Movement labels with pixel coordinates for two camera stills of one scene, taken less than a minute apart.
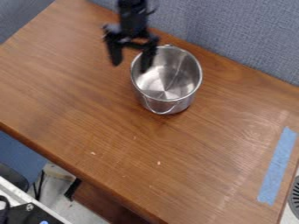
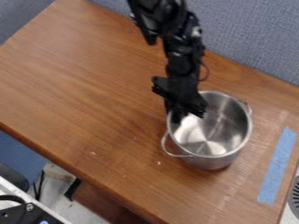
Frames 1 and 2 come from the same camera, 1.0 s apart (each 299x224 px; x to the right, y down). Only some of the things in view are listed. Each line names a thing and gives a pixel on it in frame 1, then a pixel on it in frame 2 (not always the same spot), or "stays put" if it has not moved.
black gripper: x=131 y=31 -> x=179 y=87
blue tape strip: x=277 y=167 stays put
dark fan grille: x=294 y=197 stays put
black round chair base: x=14 y=176 stays put
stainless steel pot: x=166 y=87 -> x=209 y=140
